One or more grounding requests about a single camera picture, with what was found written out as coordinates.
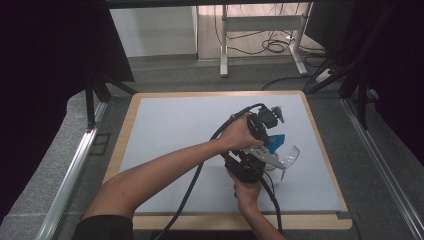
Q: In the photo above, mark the black table clamp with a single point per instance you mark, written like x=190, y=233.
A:
x=348, y=215

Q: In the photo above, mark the person's right hand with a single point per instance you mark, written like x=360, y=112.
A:
x=248, y=196

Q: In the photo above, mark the white desk frame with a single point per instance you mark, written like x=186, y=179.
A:
x=263, y=23

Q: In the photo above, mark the glass pitcher with beige rim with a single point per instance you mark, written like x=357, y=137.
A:
x=290, y=156

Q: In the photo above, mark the person's black sleeve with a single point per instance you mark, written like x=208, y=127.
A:
x=103, y=228

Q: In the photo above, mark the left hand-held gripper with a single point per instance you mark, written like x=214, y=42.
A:
x=265, y=118

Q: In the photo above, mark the black metal stand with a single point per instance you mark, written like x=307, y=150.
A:
x=361, y=100
x=89, y=106

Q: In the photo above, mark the person's left hand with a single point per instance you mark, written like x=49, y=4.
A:
x=238, y=135

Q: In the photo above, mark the aluminium floor rail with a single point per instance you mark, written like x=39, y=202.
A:
x=383, y=166
x=70, y=180

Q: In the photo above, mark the white table mat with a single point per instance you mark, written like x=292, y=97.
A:
x=166, y=133

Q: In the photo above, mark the dark curtain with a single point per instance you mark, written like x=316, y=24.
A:
x=400, y=66
x=43, y=66

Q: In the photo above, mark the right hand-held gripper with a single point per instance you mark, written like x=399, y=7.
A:
x=246, y=168

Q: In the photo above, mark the blue and white milk carton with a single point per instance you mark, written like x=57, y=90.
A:
x=276, y=142

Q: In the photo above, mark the white power strip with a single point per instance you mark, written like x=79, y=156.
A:
x=323, y=76

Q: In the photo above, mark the wooden table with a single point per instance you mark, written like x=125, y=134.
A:
x=216, y=222

